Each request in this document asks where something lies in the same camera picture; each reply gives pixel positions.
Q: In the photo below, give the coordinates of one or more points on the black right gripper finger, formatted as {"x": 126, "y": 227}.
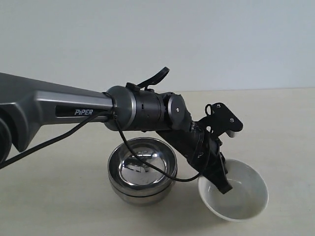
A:
{"x": 213, "y": 174}

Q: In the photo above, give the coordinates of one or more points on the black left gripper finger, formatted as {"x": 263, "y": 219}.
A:
{"x": 224, "y": 170}

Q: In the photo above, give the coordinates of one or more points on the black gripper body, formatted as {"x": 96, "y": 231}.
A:
{"x": 199, "y": 147}

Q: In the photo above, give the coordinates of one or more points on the white ceramic bowl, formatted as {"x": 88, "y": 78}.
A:
{"x": 247, "y": 199}

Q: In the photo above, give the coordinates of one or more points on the steel bowl with ribbed base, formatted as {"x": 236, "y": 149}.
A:
{"x": 131, "y": 171}

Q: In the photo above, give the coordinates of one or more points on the smooth stainless steel bowl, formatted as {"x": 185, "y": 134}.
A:
{"x": 143, "y": 199}

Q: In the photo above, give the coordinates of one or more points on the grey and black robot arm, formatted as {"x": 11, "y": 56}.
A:
{"x": 35, "y": 114}

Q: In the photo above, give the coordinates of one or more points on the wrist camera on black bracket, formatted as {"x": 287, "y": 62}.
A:
{"x": 221, "y": 120}

